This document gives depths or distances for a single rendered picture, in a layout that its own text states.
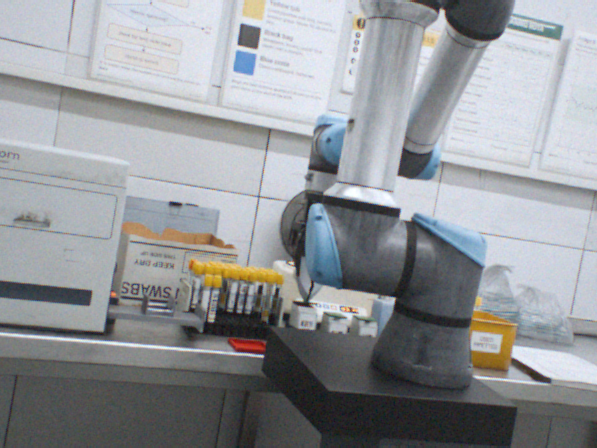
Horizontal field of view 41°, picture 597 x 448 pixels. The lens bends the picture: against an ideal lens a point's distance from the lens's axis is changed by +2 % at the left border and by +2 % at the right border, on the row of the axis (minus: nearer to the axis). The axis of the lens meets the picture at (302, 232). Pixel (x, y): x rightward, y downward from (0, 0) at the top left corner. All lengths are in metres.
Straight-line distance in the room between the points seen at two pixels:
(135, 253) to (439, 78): 0.74
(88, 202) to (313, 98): 0.91
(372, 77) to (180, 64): 0.96
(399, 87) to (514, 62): 1.26
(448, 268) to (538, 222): 1.33
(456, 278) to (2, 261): 0.72
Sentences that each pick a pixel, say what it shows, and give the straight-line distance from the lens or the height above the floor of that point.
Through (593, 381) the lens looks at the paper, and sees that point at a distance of 1.76.
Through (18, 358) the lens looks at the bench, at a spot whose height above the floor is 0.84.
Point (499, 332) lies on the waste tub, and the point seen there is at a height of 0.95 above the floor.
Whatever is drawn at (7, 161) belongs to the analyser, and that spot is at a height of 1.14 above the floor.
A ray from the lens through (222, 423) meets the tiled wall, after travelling 2.17.
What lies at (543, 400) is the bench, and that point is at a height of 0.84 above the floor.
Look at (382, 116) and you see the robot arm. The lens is 1.11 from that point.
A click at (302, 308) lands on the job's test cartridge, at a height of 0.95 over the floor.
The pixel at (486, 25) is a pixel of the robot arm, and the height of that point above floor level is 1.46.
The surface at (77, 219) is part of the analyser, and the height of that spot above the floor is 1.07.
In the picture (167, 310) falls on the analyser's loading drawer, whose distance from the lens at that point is 1.45.
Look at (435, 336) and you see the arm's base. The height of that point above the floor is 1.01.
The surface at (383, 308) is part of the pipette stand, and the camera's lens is 1.63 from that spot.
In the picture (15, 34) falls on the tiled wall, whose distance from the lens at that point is 2.00.
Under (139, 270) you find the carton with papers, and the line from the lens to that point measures 1.67.
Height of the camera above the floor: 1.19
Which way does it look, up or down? 4 degrees down
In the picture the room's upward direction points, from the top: 10 degrees clockwise
